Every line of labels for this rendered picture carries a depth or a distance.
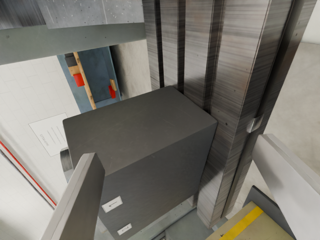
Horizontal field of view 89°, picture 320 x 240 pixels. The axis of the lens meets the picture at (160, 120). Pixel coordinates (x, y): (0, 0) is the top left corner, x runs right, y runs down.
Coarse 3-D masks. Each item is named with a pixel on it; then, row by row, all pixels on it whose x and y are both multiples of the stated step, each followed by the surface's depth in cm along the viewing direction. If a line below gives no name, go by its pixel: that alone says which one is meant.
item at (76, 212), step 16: (80, 160) 9; (96, 160) 10; (80, 176) 8; (96, 176) 9; (64, 192) 7; (80, 192) 8; (96, 192) 9; (64, 208) 7; (80, 208) 7; (96, 208) 9; (48, 224) 6; (64, 224) 6; (80, 224) 7
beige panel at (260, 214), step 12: (252, 192) 152; (252, 204) 153; (264, 204) 145; (276, 204) 136; (240, 216) 146; (252, 216) 145; (264, 216) 145; (276, 216) 138; (228, 228) 139; (240, 228) 138; (252, 228) 138; (264, 228) 137; (276, 228) 137; (288, 228) 132
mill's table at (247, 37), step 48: (144, 0) 28; (192, 0) 19; (240, 0) 15; (288, 0) 14; (192, 48) 22; (240, 48) 16; (288, 48) 18; (192, 96) 26; (240, 96) 18; (240, 144) 24
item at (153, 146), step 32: (160, 96) 27; (64, 128) 22; (96, 128) 22; (128, 128) 21; (160, 128) 21; (192, 128) 21; (64, 160) 20; (128, 160) 18; (160, 160) 20; (192, 160) 25; (128, 192) 21; (160, 192) 26; (192, 192) 35; (96, 224) 25; (128, 224) 26
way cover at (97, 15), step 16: (48, 0) 40; (64, 0) 40; (80, 0) 40; (96, 0) 40; (112, 0) 40; (128, 0) 39; (48, 16) 41; (64, 16) 42; (80, 16) 42; (96, 16) 42; (112, 16) 42; (128, 16) 41
